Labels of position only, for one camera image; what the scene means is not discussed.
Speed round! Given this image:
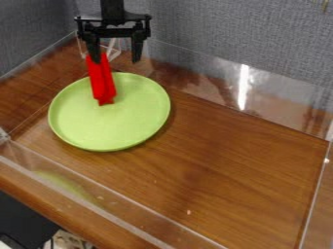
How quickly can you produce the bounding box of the clear acrylic corner bracket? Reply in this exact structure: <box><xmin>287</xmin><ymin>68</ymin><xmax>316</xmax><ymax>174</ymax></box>
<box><xmin>76</xmin><ymin>28</ymin><xmax>121</xmax><ymax>61</ymax></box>

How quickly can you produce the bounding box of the green round plate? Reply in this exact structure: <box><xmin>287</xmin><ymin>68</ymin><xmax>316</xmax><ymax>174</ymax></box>
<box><xmin>49</xmin><ymin>72</ymin><xmax>172</xmax><ymax>152</ymax></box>

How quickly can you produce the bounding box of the clear acrylic enclosure wall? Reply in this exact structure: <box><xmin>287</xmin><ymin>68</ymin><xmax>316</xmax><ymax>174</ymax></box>
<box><xmin>0</xmin><ymin>37</ymin><xmax>333</xmax><ymax>249</ymax></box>

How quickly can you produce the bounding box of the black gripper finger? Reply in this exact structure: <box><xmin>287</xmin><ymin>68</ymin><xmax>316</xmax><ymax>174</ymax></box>
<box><xmin>132</xmin><ymin>31</ymin><xmax>145</xmax><ymax>63</ymax></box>
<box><xmin>85</xmin><ymin>33</ymin><xmax>102</xmax><ymax>64</ymax></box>

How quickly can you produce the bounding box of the black box under table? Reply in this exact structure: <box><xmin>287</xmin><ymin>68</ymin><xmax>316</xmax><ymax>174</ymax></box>
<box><xmin>0</xmin><ymin>192</ymin><xmax>61</xmax><ymax>249</ymax></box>

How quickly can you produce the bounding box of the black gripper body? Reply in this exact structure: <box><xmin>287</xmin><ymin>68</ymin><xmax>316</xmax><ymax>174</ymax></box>
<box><xmin>74</xmin><ymin>0</ymin><xmax>153</xmax><ymax>41</ymax></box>

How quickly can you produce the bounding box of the red long block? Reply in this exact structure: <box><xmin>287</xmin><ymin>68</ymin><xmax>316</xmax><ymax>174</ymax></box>
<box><xmin>86</xmin><ymin>53</ymin><xmax>118</xmax><ymax>105</ymax></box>

